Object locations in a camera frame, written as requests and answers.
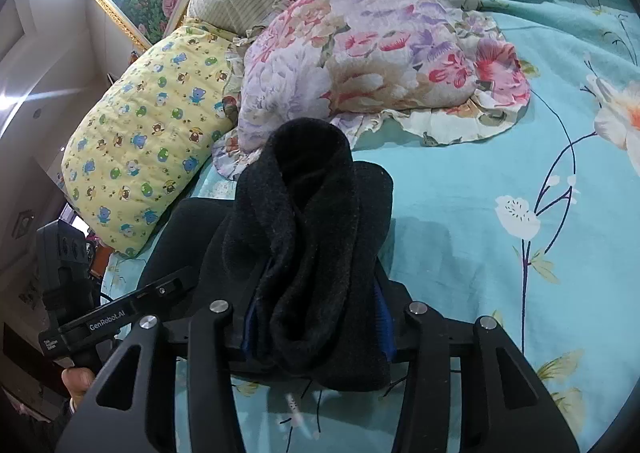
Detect black knit pants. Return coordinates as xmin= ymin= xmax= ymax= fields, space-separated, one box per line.
xmin=140 ymin=118 xmax=394 ymax=391

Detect left hand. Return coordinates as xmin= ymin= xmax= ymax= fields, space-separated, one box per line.
xmin=62 ymin=367 xmax=96 ymax=413

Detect yellow cartoon print pillow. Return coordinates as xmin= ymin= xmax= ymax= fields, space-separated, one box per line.
xmin=61 ymin=20 xmax=240 ymax=257

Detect pink floral ruffled pillow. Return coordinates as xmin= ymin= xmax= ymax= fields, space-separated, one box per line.
xmin=213 ymin=0 xmax=530 ymax=180

